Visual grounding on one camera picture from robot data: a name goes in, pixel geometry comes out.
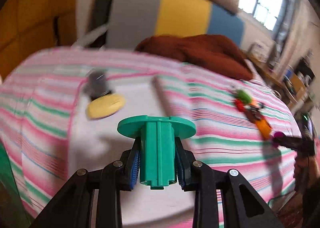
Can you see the green fabric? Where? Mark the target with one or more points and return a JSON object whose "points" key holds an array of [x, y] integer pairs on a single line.
{"points": [[7, 180]]}

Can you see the grey cylinder cap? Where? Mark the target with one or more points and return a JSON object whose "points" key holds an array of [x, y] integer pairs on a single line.
{"points": [[98, 84]]}

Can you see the green plastic spool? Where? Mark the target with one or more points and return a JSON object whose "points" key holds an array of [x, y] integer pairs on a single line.
{"points": [[157, 153]]}

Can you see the orange translucent block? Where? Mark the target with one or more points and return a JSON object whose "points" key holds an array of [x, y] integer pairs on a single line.
{"points": [[263, 125]]}

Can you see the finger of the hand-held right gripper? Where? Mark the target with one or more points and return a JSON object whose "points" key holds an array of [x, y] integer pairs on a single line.
{"points": [[292, 142]]}

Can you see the black rolled mat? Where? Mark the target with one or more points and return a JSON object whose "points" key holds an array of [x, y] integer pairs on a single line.
{"points": [[102, 10]]}

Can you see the wooden wardrobe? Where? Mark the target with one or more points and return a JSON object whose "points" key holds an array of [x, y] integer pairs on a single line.
{"points": [[32, 17]]}

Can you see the wooden desk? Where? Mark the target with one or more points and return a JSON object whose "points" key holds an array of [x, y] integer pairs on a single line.
{"points": [[280, 80]]}

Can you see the small orange toy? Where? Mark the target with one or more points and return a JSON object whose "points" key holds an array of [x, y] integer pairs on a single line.
{"points": [[254, 103]]}

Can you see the white box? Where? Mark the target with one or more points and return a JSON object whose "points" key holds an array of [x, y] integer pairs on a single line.
{"points": [[258, 51]]}

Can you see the grey yellow blue headboard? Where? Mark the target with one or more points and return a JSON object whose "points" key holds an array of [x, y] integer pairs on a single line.
{"points": [[182, 12]]}

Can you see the yellow oval block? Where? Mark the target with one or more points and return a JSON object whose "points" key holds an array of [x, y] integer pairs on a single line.
{"points": [[105, 106]]}

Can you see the white tray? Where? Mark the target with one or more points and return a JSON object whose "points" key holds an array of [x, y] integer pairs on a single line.
{"points": [[140, 98]]}

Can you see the brown blanket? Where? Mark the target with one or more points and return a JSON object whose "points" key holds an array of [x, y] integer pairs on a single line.
{"points": [[200, 50]]}

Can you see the white cloth strip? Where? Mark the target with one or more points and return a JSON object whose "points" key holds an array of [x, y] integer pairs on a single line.
{"points": [[91, 36]]}

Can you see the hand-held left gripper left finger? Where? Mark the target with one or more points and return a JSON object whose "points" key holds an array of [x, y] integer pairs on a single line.
{"points": [[133, 169]]}

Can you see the red puzzle piece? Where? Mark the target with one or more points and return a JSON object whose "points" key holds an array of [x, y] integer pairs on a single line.
{"points": [[239, 105]]}

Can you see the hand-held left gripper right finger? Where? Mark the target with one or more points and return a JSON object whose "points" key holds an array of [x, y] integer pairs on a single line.
{"points": [[180, 169]]}

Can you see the person's right hand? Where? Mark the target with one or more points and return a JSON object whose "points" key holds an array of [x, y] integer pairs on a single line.
{"points": [[301, 173]]}

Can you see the striped pink green blanket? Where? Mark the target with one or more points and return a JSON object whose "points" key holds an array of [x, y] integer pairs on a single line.
{"points": [[45, 98]]}

